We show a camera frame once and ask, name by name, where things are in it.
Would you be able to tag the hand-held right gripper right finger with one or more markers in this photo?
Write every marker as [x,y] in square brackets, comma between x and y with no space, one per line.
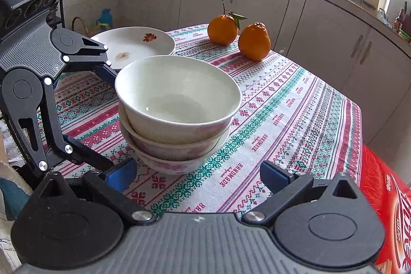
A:
[276,177]

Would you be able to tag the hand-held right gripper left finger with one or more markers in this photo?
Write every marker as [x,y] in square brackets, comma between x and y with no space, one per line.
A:
[123,174]

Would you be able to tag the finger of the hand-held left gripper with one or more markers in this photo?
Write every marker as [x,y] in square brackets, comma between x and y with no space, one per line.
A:
[57,129]
[107,72]

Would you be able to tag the white plate with stained centre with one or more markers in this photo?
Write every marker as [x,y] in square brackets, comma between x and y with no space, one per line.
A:
[135,43]

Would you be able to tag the white bowl with pink flowers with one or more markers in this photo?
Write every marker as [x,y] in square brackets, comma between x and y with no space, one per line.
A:
[167,151]
[179,94]
[173,167]

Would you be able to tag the wicker basket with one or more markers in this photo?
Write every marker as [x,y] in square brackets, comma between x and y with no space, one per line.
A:
[80,28]

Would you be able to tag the blue plastic jug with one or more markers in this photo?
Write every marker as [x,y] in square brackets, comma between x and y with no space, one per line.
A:
[105,19]

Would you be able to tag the patterned tablecloth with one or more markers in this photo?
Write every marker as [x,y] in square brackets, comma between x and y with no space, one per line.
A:
[282,120]

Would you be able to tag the large red printed box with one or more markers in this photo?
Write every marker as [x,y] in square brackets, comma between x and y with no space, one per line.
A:
[388,197]

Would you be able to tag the orange with stem and leaf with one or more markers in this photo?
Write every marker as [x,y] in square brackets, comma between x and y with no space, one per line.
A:
[221,30]

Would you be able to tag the bumpy orange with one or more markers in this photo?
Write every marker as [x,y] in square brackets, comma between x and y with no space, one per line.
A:
[255,43]

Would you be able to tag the dark sauce bottle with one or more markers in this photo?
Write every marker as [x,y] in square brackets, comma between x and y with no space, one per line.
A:
[399,20]

